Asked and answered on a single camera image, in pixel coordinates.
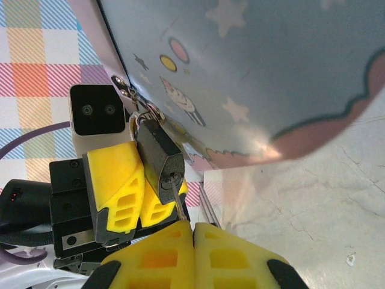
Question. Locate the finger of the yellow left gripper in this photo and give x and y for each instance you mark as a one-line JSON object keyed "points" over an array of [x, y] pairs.
{"points": [[153, 212], [114, 174]]}

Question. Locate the dark grey padlock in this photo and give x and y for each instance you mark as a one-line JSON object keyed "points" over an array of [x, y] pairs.
{"points": [[155, 156]]}

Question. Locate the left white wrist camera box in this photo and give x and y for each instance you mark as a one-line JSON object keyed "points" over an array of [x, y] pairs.
{"points": [[97, 120]]}

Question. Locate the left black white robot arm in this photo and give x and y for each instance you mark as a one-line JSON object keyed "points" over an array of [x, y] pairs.
{"points": [[36, 275]]}

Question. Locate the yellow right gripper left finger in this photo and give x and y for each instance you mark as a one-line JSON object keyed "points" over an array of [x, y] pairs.
{"points": [[162, 259]]}

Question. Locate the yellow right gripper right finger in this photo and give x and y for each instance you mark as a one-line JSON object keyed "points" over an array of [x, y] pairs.
{"points": [[234, 259]]}

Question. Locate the blue cartoon tin box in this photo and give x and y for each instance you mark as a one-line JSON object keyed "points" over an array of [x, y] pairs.
{"points": [[270, 75]]}

